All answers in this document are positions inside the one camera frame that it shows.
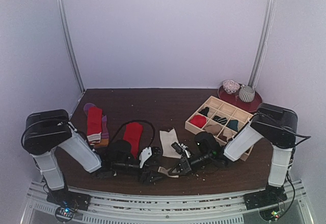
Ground right aluminium frame post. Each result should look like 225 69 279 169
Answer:
248 0 276 89

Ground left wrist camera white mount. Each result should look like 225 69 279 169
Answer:
139 147 152 169

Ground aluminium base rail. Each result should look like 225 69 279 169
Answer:
18 180 317 223

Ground cream sock with brown toe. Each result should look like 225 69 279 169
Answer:
159 128 181 160

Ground aluminium frame post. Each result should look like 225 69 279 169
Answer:
57 0 85 93
248 0 276 89

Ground rolled red sock in box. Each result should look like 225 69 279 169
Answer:
189 115 207 128

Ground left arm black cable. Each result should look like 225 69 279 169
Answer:
109 120 156 156

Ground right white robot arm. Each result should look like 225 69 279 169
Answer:
168 103 298 205

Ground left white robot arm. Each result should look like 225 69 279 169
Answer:
21 109 165 206

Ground tan sock roll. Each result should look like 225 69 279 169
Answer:
204 124 222 136

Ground red sock near centre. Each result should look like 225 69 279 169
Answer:
123 122 143 158

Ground wooden compartment organiser box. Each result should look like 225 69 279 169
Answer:
185 96 253 146

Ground black white striped sock roll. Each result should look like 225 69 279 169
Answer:
213 116 228 125

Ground left aluminium frame post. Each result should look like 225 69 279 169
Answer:
57 0 85 93

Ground dark red round plate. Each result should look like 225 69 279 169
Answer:
218 86 262 114

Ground purple orange striped sock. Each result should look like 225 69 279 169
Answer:
84 103 109 148

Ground red sock with striped cuff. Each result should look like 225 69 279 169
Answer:
87 107 102 143

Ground patterned white bowl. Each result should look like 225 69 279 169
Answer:
222 79 240 94

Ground striped grey cup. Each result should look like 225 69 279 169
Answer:
238 86 255 103

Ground black sock in box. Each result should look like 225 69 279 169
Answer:
199 106 210 117

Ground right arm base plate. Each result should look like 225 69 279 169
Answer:
243 190 288 210

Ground teal sock roll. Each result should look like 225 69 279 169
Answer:
227 120 238 131

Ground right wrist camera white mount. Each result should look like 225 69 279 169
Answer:
175 143 192 158

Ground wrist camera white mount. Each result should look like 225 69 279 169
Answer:
139 147 152 169
175 143 192 158

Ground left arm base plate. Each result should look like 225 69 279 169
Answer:
46 189 91 211

